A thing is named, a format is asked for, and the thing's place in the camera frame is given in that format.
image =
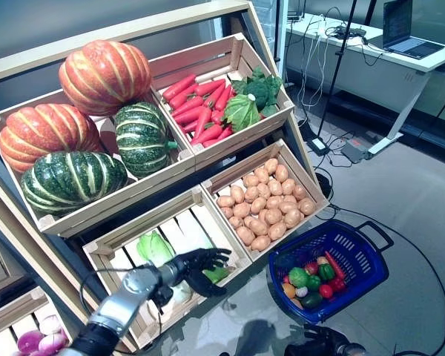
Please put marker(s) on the brown potato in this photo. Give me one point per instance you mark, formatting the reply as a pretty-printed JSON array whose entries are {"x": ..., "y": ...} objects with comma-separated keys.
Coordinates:
[
  {"x": 263, "y": 190},
  {"x": 261, "y": 175},
  {"x": 299, "y": 192},
  {"x": 274, "y": 202},
  {"x": 275, "y": 187},
  {"x": 290, "y": 199},
  {"x": 281, "y": 173},
  {"x": 270, "y": 165},
  {"x": 242, "y": 210},
  {"x": 260, "y": 243},
  {"x": 258, "y": 205},
  {"x": 226, "y": 201},
  {"x": 307, "y": 206},
  {"x": 273, "y": 216},
  {"x": 226, "y": 212},
  {"x": 287, "y": 207},
  {"x": 293, "y": 218},
  {"x": 251, "y": 194},
  {"x": 250, "y": 180},
  {"x": 248, "y": 221},
  {"x": 277, "y": 230},
  {"x": 237, "y": 193},
  {"x": 245, "y": 235},
  {"x": 259, "y": 227},
  {"x": 288, "y": 186},
  {"x": 236, "y": 221}
]

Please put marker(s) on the wooden display shelf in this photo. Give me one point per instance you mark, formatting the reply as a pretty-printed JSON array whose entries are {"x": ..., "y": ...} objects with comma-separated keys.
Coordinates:
[{"x": 133, "y": 31}]

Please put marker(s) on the dark green leafy broccoli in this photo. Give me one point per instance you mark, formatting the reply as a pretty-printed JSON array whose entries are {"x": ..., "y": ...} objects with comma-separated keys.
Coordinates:
[{"x": 259, "y": 89}]

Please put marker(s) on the red carrot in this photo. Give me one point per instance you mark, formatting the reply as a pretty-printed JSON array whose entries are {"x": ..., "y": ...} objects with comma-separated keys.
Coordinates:
[
  {"x": 190, "y": 115},
  {"x": 183, "y": 96},
  {"x": 225, "y": 132},
  {"x": 215, "y": 95},
  {"x": 223, "y": 98},
  {"x": 203, "y": 122},
  {"x": 207, "y": 134},
  {"x": 217, "y": 117},
  {"x": 178, "y": 87},
  {"x": 188, "y": 105},
  {"x": 209, "y": 88},
  {"x": 190, "y": 127}
]

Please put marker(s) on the white office desk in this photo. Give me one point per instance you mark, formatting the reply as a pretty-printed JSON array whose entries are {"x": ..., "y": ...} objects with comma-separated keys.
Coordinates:
[{"x": 378, "y": 74}]

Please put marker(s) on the red chili pepper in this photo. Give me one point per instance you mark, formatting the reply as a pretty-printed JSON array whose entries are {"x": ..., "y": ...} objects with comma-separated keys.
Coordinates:
[{"x": 335, "y": 265}]

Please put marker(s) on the green pumpkin with stem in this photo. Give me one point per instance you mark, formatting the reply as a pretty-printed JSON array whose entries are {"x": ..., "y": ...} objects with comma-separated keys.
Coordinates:
[{"x": 142, "y": 141}]

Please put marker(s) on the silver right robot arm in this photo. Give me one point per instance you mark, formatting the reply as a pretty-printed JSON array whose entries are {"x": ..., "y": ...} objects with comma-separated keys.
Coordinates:
[{"x": 352, "y": 350}]

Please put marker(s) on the wide green striped pumpkin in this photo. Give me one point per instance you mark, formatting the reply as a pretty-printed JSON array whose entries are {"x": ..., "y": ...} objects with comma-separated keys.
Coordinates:
[{"x": 70, "y": 181}]

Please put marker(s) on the small green pepper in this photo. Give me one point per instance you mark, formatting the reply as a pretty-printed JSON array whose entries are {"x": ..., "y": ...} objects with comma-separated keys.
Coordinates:
[{"x": 313, "y": 282}]

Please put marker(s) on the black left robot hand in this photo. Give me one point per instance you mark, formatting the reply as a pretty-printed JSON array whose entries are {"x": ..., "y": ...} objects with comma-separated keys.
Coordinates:
[{"x": 198, "y": 261}]

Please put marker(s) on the white garlic bulb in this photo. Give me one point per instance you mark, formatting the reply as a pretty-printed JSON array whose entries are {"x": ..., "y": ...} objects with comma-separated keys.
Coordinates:
[{"x": 301, "y": 291}]

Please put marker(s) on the small green cabbage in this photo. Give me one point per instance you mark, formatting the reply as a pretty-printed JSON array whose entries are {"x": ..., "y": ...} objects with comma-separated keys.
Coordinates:
[{"x": 299, "y": 277}]

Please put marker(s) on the orange fruit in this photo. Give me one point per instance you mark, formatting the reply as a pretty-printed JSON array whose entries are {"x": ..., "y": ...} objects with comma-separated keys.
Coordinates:
[{"x": 288, "y": 290}]

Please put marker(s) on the black round stand base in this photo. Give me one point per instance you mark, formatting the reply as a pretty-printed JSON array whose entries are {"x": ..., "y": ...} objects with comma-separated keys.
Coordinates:
[{"x": 324, "y": 185}]

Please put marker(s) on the wooden potato crate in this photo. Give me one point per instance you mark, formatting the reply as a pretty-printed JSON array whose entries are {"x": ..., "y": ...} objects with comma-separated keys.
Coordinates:
[{"x": 252, "y": 157}]

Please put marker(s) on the open grey laptop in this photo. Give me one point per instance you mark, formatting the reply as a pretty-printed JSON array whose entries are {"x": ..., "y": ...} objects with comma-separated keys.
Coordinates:
[{"x": 404, "y": 33}]

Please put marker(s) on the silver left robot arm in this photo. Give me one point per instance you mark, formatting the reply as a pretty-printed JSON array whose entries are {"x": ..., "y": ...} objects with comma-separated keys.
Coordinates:
[{"x": 122, "y": 302}]

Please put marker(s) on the green bell pepper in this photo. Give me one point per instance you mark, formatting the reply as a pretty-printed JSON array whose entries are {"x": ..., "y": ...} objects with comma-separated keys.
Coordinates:
[{"x": 326, "y": 271}]

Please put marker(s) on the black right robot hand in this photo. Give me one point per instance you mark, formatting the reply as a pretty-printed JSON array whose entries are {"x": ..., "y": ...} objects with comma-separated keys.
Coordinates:
[{"x": 320, "y": 343}]

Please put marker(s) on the wooden pumpkin crate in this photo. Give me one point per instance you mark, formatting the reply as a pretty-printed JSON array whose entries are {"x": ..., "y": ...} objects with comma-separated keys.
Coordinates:
[{"x": 107, "y": 207}]

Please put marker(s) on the red tomato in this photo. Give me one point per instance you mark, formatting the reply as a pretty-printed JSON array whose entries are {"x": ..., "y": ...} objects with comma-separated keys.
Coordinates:
[{"x": 326, "y": 291}]

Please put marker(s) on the black tripod pole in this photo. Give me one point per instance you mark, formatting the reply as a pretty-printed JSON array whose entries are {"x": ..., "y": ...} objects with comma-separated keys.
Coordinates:
[{"x": 337, "y": 66}]

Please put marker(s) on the flat orange striped pumpkin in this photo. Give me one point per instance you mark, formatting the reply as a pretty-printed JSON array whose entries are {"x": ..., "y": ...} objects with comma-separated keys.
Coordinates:
[{"x": 44, "y": 133}]

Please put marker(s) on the wooden carrot crate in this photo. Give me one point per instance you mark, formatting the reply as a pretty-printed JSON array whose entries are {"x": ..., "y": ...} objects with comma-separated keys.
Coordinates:
[{"x": 196, "y": 63}]

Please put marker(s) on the green leafy napa cabbage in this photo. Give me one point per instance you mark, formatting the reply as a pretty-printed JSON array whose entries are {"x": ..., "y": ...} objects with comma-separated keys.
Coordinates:
[{"x": 155, "y": 248}]

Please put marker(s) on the purple onion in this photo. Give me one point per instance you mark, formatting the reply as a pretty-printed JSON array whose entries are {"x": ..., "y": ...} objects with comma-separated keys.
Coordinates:
[
  {"x": 53, "y": 344},
  {"x": 29, "y": 341},
  {"x": 50, "y": 325}
]

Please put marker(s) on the wooden onion crate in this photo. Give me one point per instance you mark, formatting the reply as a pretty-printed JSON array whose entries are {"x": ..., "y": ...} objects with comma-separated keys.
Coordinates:
[{"x": 11, "y": 309}]

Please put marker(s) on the light green round cabbage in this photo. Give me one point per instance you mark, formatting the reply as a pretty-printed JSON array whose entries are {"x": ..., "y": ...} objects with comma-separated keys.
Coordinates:
[{"x": 243, "y": 113}]

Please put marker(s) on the red apple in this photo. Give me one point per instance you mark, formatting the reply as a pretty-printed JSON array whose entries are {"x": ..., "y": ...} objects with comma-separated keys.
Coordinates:
[{"x": 311, "y": 268}]

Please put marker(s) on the grey power strip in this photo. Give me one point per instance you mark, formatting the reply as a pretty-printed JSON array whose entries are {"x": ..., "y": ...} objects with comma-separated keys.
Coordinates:
[{"x": 356, "y": 152}]

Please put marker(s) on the wooden cabbage crate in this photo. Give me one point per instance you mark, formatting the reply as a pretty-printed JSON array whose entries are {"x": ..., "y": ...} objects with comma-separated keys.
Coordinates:
[{"x": 152, "y": 219}]

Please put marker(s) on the blue plastic shopping basket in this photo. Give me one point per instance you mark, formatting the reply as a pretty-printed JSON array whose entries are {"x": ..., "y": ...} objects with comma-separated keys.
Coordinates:
[{"x": 356, "y": 267}]

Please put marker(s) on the white green napa cabbage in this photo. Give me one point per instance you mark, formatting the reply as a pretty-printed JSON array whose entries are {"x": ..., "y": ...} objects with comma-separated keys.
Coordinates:
[{"x": 217, "y": 275}]

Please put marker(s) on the dark green cucumber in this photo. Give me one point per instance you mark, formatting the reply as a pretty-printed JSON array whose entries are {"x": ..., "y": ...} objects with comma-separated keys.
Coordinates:
[{"x": 311, "y": 300}]

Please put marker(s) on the round orange striped pumpkin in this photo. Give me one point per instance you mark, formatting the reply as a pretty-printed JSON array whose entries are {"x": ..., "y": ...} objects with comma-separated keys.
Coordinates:
[{"x": 104, "y": 76}]

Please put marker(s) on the black power adapter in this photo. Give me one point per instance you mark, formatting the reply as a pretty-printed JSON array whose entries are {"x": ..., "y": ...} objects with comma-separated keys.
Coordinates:
[{"x": 317, "y": 145}]

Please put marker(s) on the red bell pepper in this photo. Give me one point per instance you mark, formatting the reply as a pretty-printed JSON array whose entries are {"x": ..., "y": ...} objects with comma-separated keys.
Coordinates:
[{"x": 337, "y": 285}]

